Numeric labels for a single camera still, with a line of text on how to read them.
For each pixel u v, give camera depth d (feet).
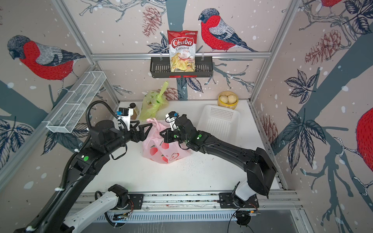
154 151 2.63
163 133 2.39
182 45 2.80
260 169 1.32
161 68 3.10
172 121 2.00
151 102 3.24
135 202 2.40
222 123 3.50
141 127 1.88
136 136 1.84
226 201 2.40
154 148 2.62
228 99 3.80
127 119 1.84
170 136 2.16
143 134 1.90
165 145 2.37
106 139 1.54
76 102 2.55
